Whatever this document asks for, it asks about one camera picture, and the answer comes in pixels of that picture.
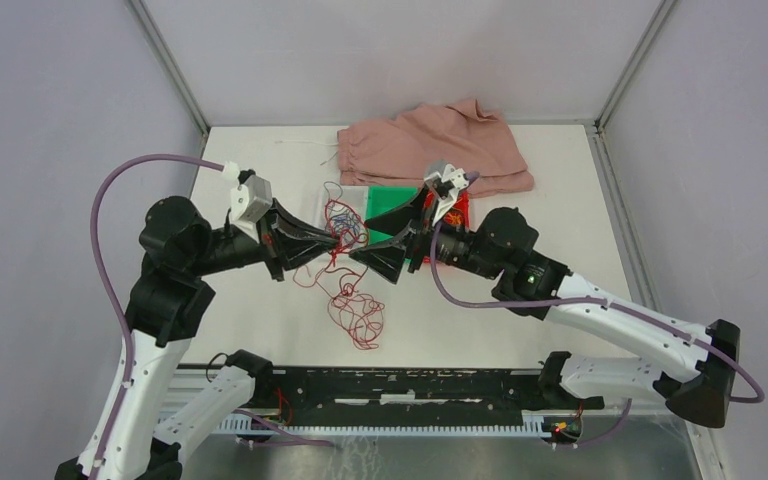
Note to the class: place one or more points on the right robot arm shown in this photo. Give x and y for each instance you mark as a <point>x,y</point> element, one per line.
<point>689,367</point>

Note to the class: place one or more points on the pink cloth shorts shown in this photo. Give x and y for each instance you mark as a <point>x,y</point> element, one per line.
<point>398,151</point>

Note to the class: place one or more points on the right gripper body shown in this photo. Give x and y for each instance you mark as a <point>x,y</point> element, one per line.
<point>422,237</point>

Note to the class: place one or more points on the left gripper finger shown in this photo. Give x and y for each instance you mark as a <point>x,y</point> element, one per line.
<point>289,225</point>
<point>295,253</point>

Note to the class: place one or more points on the white drawstring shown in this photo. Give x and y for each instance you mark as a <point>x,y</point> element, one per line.
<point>332,146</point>

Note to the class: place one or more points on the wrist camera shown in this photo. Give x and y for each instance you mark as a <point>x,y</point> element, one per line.
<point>446,182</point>
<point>248,204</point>

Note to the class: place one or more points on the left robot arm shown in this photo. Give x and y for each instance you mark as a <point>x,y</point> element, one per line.
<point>163,315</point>

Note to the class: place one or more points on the white plastic bin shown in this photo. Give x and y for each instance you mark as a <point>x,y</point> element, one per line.
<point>341,211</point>

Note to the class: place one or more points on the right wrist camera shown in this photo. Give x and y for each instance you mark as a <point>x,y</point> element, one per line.
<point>446,182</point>

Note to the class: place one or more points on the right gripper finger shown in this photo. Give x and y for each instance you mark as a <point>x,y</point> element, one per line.
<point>391,209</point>
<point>384,258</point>

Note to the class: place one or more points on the white cable duct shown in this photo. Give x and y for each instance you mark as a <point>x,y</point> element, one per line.
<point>530,427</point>

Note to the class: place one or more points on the red plastic bin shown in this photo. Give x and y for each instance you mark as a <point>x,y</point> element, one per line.
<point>458,216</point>

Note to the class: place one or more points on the green plastic bin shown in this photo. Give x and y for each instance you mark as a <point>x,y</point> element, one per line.
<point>408,233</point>

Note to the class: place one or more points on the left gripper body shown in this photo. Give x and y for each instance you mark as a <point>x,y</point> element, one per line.
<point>270,237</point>

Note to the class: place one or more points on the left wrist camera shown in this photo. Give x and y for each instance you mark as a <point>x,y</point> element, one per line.
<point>248,204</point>

